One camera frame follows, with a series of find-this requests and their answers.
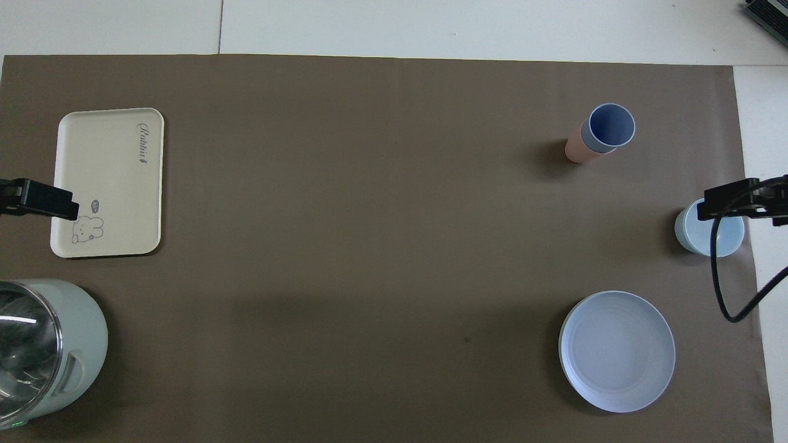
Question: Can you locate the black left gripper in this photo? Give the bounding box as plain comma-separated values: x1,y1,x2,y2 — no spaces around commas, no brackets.
0,178,79,221

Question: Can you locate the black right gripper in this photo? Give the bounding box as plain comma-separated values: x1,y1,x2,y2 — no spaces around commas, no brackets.
698,175,788,226

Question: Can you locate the blue plastic cup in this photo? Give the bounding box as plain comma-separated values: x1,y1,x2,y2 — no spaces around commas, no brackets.
582,103,636,153

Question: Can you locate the pink plastic cup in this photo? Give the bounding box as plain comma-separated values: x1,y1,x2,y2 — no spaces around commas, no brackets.
565,121,616,164

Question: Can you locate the cream rabbit print tray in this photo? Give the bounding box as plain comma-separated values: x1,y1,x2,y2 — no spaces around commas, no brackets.
50,108,166,259

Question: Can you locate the light blue bowl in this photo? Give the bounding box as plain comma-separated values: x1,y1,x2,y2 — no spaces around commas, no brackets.
674,198,746,258

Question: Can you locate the mint green electric pot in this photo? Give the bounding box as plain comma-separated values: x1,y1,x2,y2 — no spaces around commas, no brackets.
0,279,110,431

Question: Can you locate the glass pot lid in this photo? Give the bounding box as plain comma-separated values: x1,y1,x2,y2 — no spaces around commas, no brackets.
0,283,64,425

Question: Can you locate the dark grey ridged device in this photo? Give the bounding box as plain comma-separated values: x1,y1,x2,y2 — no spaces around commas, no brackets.
742,0,788,33

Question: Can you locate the lavender blue plate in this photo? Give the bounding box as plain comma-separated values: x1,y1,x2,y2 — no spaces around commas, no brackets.
558,290,677,413

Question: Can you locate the brown table mat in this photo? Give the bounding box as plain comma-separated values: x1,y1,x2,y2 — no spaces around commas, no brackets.
0,54,775,443

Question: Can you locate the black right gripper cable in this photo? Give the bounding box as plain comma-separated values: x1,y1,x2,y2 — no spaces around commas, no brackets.
710,212,788,324

